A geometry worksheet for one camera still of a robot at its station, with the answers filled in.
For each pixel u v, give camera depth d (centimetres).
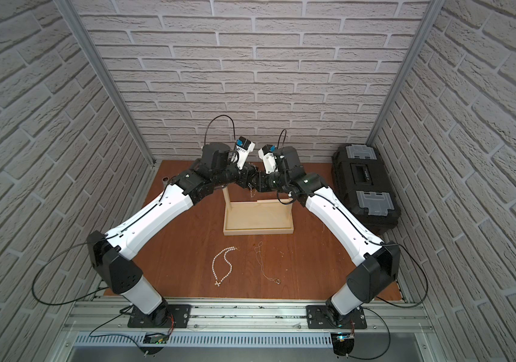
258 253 88
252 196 105
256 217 98
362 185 91
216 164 57
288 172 56
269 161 67
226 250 89
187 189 52
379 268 41
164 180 110
